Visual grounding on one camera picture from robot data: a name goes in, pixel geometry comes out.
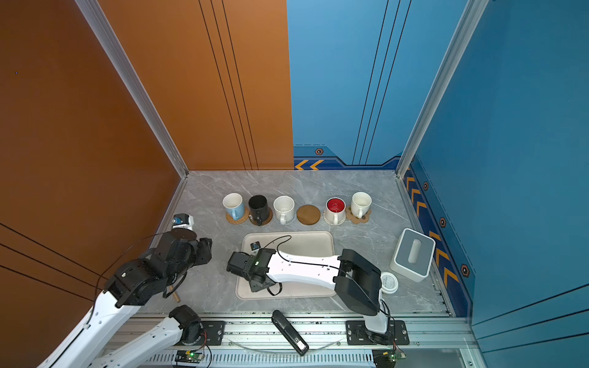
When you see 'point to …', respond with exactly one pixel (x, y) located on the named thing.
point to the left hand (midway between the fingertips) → (207, 240)
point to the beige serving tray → (303, 243)
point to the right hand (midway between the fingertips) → (260, 282)
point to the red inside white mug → (335, 208)
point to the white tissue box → (412, 255)
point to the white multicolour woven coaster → (333, 223)
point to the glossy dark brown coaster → (268, 221)
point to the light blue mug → (234, 204)
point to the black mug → (258, 206)
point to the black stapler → (291, 334)
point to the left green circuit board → (188, 356)
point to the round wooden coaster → (307, 215)
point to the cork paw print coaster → (354, 219)
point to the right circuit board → (386, 358)
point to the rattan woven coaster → (245, 215)
